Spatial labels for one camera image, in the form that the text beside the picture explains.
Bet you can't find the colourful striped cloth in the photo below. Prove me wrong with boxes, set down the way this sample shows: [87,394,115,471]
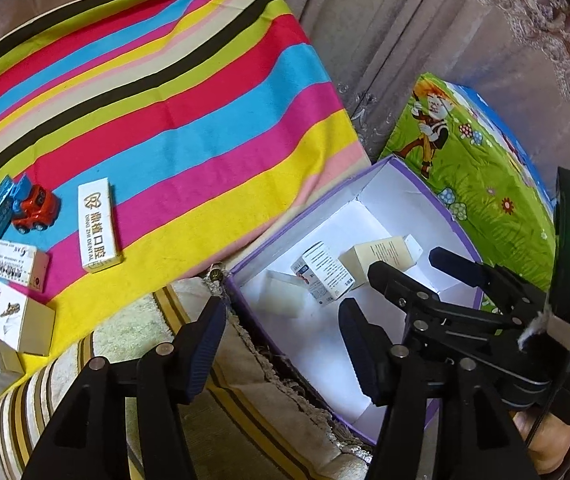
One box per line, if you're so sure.
[0,0,372,413]

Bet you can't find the striped beige sofa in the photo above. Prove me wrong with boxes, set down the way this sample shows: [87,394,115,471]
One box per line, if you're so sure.
[0,275,381,480]

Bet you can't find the long white gold-print box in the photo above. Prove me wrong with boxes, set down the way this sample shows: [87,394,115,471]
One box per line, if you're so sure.
[77,177,124,274]

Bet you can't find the white blue medicine box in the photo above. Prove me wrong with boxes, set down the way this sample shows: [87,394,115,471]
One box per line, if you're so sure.
[290,242,355,307]

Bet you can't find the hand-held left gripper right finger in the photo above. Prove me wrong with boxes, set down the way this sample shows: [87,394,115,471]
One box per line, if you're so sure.
[337,297,541,480]

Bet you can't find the beige patterned curtain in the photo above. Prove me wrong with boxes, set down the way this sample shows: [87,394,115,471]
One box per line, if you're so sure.
[260,0,570,196]

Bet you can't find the translucent white plastic box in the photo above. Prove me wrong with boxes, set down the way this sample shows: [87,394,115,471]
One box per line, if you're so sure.
[265,269,316,321]

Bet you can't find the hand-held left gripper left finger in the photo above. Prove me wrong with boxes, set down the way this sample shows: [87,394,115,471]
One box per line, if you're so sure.
[22,296,228,480]

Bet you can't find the white green-print box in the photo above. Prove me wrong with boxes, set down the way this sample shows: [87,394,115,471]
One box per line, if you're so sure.
[0,237,50,292]

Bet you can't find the white bird-print box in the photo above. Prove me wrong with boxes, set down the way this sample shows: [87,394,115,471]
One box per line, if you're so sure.
[0,292,56,357]

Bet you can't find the cream cardboard box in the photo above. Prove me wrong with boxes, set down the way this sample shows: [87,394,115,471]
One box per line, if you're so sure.
[339,234,423,288]

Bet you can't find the red toy car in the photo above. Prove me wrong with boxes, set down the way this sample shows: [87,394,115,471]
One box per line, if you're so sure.
[11,174,60,235]

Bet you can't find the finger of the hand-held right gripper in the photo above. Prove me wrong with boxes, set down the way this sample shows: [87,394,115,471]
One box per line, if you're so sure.
[428,247,548,316]
[368,260,458,333]

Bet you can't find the purple storage box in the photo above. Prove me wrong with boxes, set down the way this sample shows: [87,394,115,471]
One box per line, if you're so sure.
[222,156,483,446]

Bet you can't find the person's right hand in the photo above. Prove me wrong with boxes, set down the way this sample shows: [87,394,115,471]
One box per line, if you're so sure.
[510,405,570,477]

